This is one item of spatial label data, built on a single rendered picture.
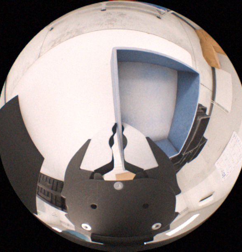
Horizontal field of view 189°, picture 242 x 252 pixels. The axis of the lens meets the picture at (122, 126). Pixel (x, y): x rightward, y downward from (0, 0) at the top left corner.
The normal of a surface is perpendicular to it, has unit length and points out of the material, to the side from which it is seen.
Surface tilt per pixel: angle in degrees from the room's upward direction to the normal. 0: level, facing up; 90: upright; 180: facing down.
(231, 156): 90
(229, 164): 90
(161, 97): 0
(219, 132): 90
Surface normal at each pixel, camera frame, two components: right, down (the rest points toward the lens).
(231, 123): -0.99, 0.12
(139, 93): 0.17, 0.52
